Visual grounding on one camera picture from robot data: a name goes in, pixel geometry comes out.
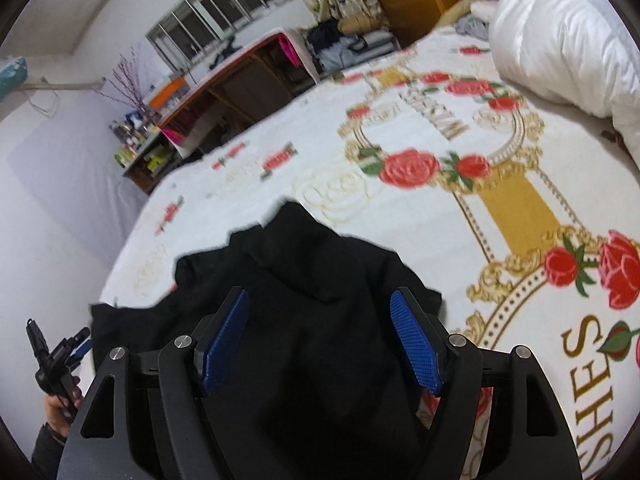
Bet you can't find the black large garment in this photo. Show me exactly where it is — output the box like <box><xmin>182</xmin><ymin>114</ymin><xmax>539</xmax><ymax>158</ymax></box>
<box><xmin>91</xmin><ymin>202</ymin><xmax>442</xmax><ymax>479</ymax></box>

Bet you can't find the beige pillow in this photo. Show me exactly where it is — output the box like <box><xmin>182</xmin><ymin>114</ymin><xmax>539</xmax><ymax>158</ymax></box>
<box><xmin>434</xmin><ymin>0</ymin><xmax>480</xmax><ymax>29</ymax></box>

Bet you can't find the white puffy duvet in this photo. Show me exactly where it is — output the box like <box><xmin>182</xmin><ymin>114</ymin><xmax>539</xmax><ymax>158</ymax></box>
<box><xmin>489</xmin><ymin>0</ymin><xmax>639</xmax><ymax>160</ymax></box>

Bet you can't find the white rose print bedspread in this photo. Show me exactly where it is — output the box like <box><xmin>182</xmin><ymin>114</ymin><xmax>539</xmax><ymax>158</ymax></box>
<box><xmin>101</xmin><ymin>29</ymin><xmax>639</xmax><ymax>479</ymax></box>

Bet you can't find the low wooden cluttered shelf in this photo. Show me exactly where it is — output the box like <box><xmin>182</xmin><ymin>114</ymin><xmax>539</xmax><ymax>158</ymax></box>
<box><xmin>114</xmin><ymin>130</ymin><xmax>182</xmax><ymax>195</ymax></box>

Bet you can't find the pink branch vase arrangement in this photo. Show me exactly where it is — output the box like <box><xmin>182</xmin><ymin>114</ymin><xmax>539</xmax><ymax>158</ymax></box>
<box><xmin>96</xmin><ymin>40</ymin><xmax>166</xmax><ymax>119</ymax></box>

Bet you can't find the wooden desk with red trim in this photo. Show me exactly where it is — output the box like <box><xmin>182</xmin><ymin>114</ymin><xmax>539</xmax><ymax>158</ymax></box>
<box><xmin>160</xmin><ymin>27</ymin><xmax>321</xmax><ymax>159</ymax></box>

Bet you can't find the orange storage box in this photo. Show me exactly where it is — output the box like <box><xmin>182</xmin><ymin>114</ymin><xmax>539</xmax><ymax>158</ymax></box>
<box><xmin>149</xmin><ymin>76</ymin><xmax>190</xmax><ymax>112</ymax></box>

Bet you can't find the barred window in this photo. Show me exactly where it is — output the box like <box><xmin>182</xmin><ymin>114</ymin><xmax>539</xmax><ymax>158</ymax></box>
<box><xmin>146</xmin><ymin>0</ymin><xmax>292</xmax><ymax>70</ymax></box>

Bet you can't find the person's left hand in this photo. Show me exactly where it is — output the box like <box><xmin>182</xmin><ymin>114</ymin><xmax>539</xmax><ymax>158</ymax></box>
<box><xmin>43</xmin><ymin>376</ymin><xmax>84</xmax><ymax>438</ymax></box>

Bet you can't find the pile of clothes by curtain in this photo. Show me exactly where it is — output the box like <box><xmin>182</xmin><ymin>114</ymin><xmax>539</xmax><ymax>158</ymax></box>
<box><xmin>305</xmin><ymin>18</ymin><xmax>400</xmax><ymax>74</ymax></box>

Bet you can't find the grey cloth on bed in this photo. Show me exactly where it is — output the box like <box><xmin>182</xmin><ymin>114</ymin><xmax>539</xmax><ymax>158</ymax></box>
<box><xmin>454</xmin><ymin>13</ymin><xmax>489</xmax><ymax>41</ymax></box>

